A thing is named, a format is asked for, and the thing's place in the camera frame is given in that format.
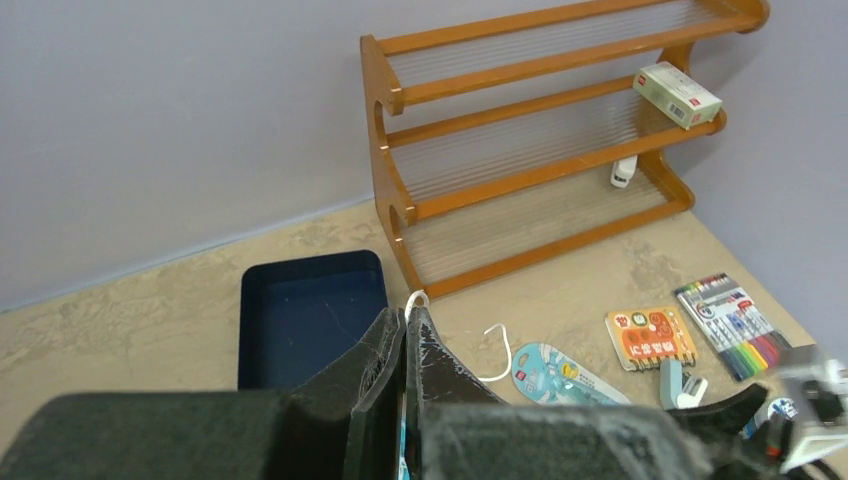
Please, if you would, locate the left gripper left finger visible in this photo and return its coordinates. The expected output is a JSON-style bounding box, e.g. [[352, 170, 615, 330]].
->
[[1, 309, 405, 479]]

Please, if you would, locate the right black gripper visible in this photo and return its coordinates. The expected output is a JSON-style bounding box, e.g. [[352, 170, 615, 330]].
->
[[667, 383, 842, 479]]

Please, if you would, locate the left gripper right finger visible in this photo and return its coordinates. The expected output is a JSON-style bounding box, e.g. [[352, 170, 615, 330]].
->
[[405, 307, 716, 479]]

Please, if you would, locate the small light blue stapler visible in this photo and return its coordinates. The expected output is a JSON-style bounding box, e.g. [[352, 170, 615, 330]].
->
[[659, 358, 709, 410]]

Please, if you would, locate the round blue tape roll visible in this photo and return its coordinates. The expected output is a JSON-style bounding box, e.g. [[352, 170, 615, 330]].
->
[[739, 397, 798, 439]]

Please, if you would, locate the light blue plastic tray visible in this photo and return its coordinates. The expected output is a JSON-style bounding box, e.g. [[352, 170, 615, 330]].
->
[[397, 393, 410, 480]]

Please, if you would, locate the coloured marker set pack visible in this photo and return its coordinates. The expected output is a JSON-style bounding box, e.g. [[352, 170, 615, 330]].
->
[[673, 273, 792, 382]]

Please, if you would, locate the blue blister pack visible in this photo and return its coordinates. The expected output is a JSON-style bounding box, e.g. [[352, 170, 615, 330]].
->
[[511, 342, 631, 406]]

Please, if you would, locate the orange card pack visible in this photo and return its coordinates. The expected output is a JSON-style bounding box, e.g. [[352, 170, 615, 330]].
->
[[605, 306, 698, 372]]

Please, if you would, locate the dark blue plastic tray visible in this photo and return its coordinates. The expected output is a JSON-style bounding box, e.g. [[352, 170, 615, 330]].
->
[[237, 250, 389, 390]]

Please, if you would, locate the white stapler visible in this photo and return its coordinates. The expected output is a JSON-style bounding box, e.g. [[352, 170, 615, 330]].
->
[[610, 155, 638, 188]]

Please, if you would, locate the wooden shelf rack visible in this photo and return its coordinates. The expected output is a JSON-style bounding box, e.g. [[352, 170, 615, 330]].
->
[[359, 1, 770, 298]]

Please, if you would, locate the white cardboard box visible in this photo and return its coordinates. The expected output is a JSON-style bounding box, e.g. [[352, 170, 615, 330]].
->
[[632, 61, 723, 130]]

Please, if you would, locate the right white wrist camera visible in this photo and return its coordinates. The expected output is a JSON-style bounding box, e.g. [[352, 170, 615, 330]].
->
[[775, 344, 847, 473]]

